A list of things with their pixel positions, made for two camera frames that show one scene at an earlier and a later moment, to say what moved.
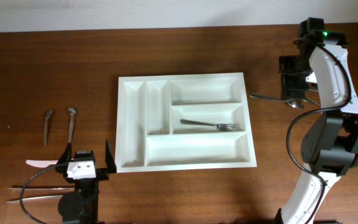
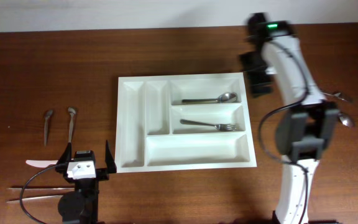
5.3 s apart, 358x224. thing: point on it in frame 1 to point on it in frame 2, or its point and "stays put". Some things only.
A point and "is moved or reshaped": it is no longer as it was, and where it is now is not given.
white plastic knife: x=41 y=163 stays put
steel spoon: x=294 y=102 is moved or reshaped
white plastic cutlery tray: x=150 y=136 stays put
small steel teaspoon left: x=48 y=114 stays put
